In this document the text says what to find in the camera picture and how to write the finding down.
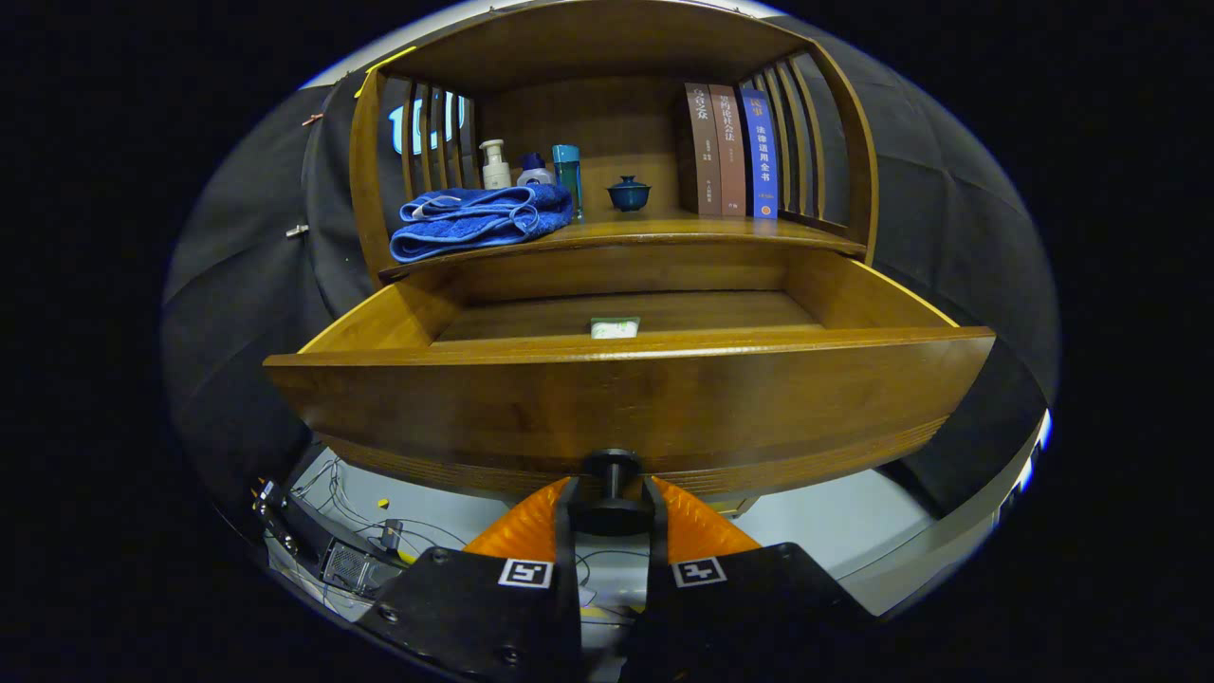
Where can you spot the wooden countertop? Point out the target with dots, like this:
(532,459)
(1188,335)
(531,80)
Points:
(645,228)

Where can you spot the white green tube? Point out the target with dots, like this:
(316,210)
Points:
(615,329)

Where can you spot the reddish brown book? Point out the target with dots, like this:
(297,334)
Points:
(730,152)

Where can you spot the slim teal bottle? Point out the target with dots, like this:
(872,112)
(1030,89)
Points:
(567,171)

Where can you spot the grey metal box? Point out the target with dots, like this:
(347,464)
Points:
(349,566)

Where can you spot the blue book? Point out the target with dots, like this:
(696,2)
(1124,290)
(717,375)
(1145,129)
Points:
(762,152)

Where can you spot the dark brown book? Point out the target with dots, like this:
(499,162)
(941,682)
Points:
(704,152)

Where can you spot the white bottle blue cap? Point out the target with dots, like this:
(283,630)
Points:
(534,175)

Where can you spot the white pump bottle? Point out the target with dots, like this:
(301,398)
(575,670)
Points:
(495,171)

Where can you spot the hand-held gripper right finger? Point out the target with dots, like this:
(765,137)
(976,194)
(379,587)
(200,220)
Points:
(656,541)

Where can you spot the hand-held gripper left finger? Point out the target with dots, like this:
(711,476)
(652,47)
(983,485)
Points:
(567,536)

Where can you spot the blue lidded teacup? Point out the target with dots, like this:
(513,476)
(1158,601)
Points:
(629,194)

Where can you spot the wooden drawer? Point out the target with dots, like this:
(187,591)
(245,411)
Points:
(616,398)

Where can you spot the blue folded towel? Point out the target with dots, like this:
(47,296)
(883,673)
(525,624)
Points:
(474,223)

